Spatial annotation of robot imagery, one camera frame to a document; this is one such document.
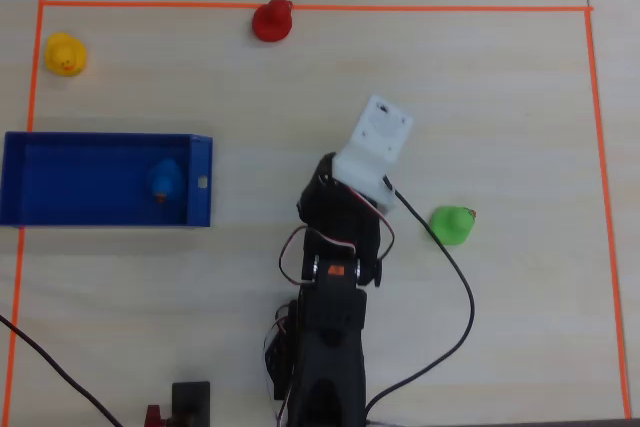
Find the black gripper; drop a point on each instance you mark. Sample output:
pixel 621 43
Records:
pixel 316 186

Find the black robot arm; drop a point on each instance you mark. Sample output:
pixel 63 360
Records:
pixel 327 342

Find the green rubber duck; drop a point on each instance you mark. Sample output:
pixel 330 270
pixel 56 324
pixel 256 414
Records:
pixel 450 224

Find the yellow rubber duck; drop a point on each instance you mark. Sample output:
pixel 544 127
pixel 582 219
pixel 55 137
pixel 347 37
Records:
pixel 65 54

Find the orange tape line beside box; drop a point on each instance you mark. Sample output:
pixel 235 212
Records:
pixel 19 267

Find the black table clamp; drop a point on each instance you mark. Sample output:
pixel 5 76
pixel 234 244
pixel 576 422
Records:
pixel 192 402

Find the long horizontal orange tape line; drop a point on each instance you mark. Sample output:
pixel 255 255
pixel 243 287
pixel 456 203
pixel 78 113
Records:
pixel 400 8

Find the blue rubber duck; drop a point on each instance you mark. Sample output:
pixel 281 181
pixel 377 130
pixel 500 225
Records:
pixel 164 181

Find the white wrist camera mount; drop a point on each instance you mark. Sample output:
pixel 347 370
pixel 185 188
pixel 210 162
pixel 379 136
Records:
pixel 374 147

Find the red rubber duck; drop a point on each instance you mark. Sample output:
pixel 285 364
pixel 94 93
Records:
pixel 271 21

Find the orange tape line beside green duck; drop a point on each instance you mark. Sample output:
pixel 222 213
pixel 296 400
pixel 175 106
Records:
pixel 606 197

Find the blue plastic box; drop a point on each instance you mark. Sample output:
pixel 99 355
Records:
pixel 75 182

